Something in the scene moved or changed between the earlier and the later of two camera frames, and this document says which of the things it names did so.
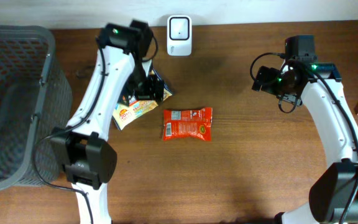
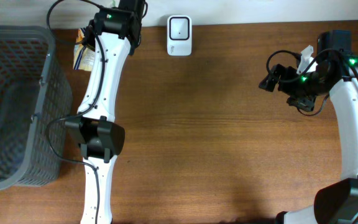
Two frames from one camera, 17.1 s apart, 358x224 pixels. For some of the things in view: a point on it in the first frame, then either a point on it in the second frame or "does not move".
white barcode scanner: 179,35 does not move
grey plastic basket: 25,96 does not move
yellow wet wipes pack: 123,114 -> 84,56
